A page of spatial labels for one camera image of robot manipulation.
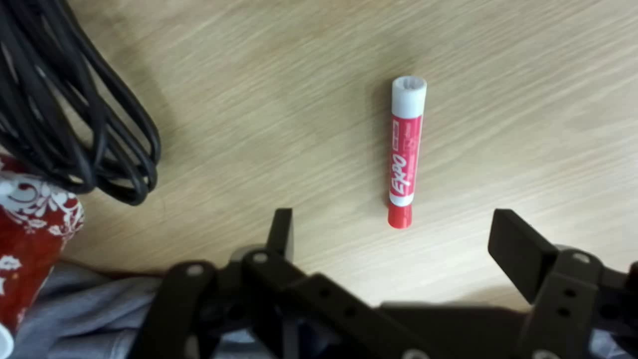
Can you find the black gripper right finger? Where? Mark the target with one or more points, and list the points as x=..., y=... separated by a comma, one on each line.
x=572, y=292

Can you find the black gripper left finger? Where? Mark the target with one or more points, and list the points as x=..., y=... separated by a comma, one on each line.
x=266, y=305

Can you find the red marker with white end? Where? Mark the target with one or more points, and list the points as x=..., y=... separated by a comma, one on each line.
x=406, y=160

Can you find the red mug with white pattern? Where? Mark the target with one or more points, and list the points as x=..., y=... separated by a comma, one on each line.
x=33, y=246

